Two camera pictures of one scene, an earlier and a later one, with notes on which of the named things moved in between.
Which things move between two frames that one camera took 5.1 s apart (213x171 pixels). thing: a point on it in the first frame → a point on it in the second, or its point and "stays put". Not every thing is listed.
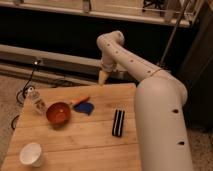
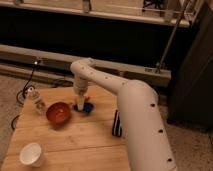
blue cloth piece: (84, 107) stays put
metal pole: (175, 34) stays put
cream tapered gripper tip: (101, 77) → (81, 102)
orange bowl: (58, 113) stays put
